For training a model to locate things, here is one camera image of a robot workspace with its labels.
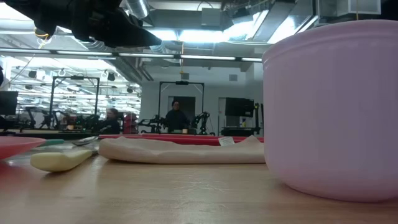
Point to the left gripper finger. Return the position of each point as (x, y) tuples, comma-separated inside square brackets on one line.
[(133, 35)]

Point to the beige cloth napkin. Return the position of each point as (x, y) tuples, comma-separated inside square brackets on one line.
[(174, 154)]

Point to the salmon pink plate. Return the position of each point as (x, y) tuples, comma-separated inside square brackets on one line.
[(15, 146)]

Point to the light pink plastic mug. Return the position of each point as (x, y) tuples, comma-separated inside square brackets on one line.
[(335, 109)]

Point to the background black robot arm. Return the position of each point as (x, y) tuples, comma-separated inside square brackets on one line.
[(202, 119), (154, 122)]

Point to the red plastic tray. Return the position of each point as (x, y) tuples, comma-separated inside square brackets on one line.
[(192, 140)]

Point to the long LED light bar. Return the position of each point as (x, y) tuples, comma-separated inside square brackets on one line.
[(146, 55)]

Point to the red bulky object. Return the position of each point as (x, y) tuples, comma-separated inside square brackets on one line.
[(130, 123)]

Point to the person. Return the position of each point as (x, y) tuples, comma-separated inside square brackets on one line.
[(175, 119), (110, 123)]

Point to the black side monitor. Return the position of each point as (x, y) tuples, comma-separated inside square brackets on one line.
[(8, 102)]

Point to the black monitor on cart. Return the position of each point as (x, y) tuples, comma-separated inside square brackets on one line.
[(239, 107)]

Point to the black gantry frame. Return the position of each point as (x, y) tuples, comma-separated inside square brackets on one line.
[(74, 77), (181, 82)]

